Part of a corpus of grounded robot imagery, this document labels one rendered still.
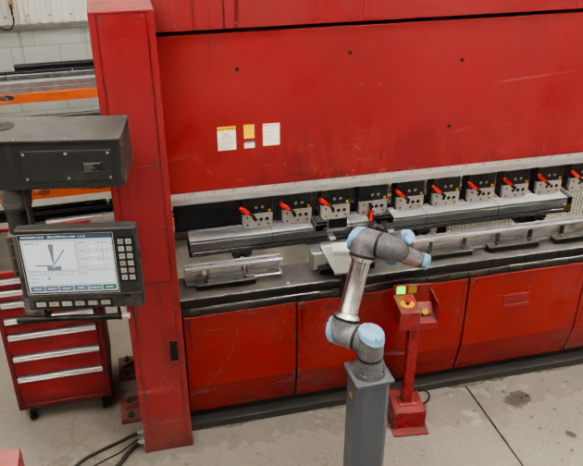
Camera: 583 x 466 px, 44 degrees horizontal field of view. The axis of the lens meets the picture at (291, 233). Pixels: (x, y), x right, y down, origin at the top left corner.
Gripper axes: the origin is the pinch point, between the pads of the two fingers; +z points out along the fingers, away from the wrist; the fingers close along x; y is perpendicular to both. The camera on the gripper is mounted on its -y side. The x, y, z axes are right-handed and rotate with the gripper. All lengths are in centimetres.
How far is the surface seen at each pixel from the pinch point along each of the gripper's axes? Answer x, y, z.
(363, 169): -2.6, -36.0, -22.6
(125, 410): -109, 48, 114
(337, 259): -21.4, 2.3, -2.6
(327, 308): -25.1, 26.7, 14.5
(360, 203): -3.4, -19.8, -13.3
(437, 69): 27, -69, -62
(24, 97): -66, -151, 186
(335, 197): -14.8, -27.7, -9.9
